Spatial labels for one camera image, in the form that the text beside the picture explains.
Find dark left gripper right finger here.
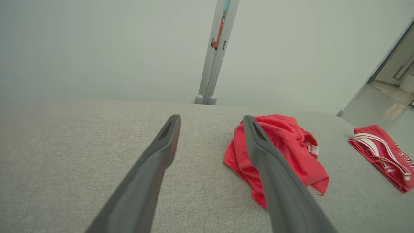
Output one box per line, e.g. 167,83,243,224
243,115,338,233

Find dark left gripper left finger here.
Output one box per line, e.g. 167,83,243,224
85,114,181,233

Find red shorts with white trim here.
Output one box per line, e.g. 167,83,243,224
223,114,330,208

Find dark grey partition frame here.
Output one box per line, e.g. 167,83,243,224
336,19,414,118

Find red and white jersey shirt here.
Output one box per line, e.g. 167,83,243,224
349,125,414,193

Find grey partition post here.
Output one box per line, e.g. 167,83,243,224
194,0,240,105

